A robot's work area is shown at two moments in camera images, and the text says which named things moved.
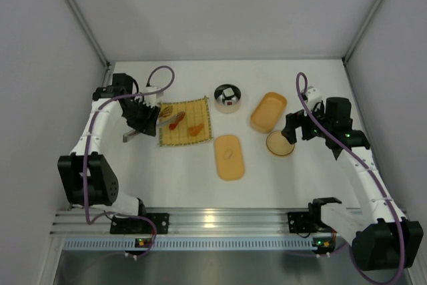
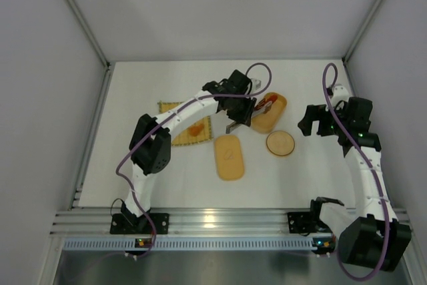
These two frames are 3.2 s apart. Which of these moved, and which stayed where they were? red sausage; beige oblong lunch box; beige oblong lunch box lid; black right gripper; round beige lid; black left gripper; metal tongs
Moved: red sausage; black left gripper; black right gripper; metal tongs
Stayed: beige oblong lunch box; beige oblong lunch box lid; round beige lid
